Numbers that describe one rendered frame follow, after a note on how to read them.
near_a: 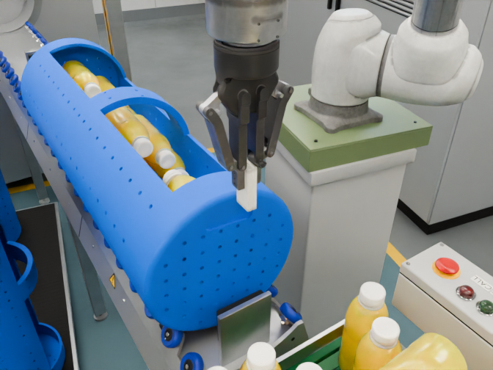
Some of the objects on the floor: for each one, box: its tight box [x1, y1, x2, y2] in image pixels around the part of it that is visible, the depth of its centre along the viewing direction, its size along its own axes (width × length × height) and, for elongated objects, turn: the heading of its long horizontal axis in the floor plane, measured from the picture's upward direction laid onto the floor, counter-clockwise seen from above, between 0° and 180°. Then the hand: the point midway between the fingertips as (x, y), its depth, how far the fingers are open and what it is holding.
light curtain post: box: [101, 0, 133, 83], centre depth 207 cm, size 6×6×170 cm
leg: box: [12, 115, 50, 205], centre depth 257 cm, size 6×6×63 cm
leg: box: [66, 215, 108, 322], centre depth 189 cm, size 6×6×63 cm
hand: (246, 185), depth 65 cm, fingers closed
